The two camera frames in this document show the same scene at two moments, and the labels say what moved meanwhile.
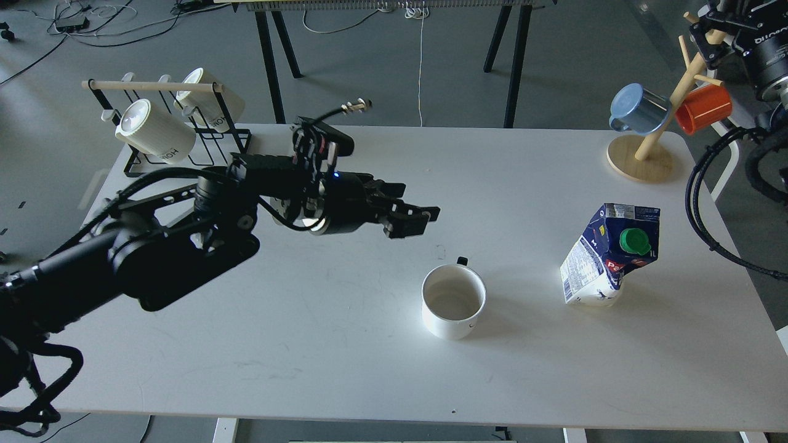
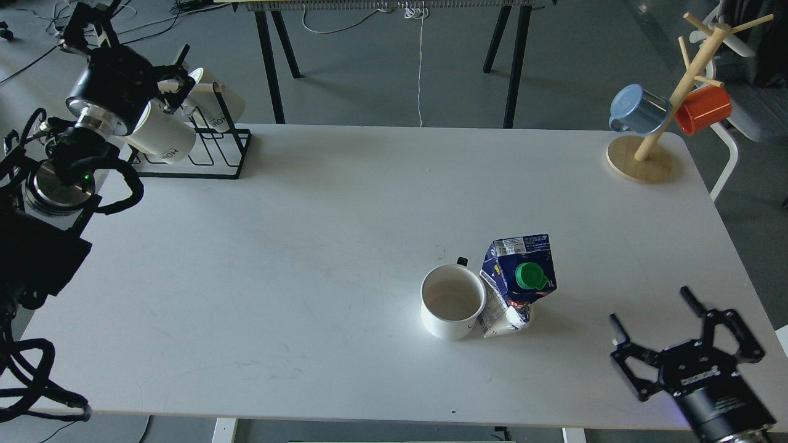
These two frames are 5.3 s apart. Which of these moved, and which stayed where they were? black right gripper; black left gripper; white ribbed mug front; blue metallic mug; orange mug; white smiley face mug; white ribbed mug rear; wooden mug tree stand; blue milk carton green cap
Moved: black left gripper; blue milk carton green cap; black right gripper
Stayed: white smiley face mug; white ribbed mug rear; wooden mug tree stand; blue metallic mug; white ribbed mug front; orange mug
